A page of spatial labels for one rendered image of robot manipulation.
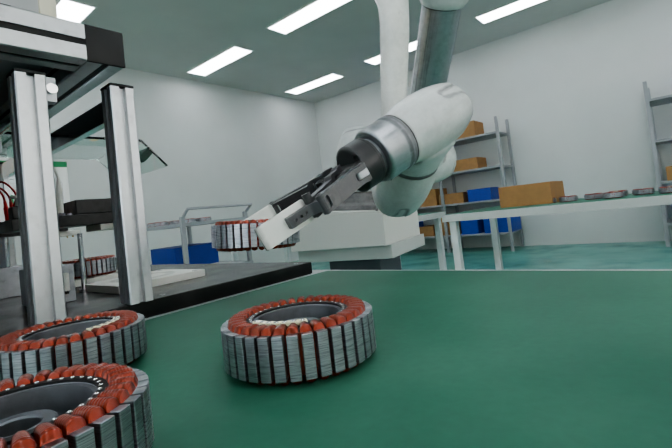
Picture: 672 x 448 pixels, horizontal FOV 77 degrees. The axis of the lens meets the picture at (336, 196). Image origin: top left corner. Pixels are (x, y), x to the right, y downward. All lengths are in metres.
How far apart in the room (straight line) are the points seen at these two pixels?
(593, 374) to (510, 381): 0.05
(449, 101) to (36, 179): 0.56
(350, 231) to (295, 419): 1.01
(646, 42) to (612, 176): 1.79
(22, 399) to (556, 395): 0.27
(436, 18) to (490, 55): 6.45
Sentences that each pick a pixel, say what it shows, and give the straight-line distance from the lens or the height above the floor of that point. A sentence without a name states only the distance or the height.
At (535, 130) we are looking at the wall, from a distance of 7.21.
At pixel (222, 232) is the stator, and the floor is 0.85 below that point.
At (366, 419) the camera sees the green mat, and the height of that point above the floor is 0.75.
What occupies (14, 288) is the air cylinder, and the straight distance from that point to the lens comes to 0.98.
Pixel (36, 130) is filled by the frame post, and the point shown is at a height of 0.99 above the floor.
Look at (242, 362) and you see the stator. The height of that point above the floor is 0.77.
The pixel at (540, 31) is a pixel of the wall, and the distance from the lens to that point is 7.48.
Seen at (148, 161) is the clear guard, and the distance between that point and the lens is 1.09.
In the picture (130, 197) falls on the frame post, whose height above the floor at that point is 0.91.
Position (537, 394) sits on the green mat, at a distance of 0.26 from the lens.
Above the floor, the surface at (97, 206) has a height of 0.91.
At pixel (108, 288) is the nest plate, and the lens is 0.77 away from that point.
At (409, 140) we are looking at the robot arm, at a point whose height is 0.95.
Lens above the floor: 0.86
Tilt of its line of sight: 2 degrees up
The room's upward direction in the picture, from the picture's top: 7 degrees counter-clockwise
